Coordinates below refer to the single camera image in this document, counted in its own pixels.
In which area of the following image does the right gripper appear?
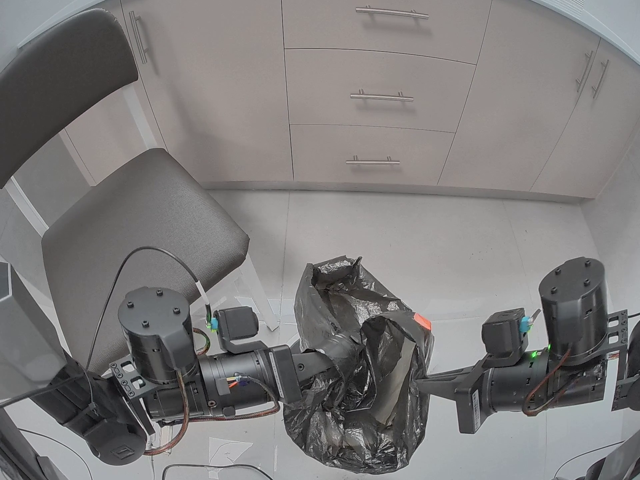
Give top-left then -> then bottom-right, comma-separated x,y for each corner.
415,354 -> 552,435

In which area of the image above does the grey padded white-framed chair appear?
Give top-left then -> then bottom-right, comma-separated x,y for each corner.
0,8 -> 279,366

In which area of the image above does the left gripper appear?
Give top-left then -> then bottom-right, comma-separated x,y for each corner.
198,344 -> 337,417

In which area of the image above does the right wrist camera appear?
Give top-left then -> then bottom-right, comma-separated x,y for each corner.
480,307 -> 533,367

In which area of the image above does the beige cabinet with drawers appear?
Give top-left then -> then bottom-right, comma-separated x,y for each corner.
62,0 -> 640,204

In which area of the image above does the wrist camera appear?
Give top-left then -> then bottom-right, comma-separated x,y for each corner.
480,307 -> 533,367
210,306 -> 269,355

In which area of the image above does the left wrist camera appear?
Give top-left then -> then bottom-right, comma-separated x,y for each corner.
210,306 -> 269,355

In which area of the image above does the black plastic bag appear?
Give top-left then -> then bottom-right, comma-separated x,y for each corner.
281,254 -> 437,475

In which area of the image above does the black cable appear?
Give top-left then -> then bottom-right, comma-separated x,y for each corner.
85,246 -> 212,372
162,462 -> 275,480

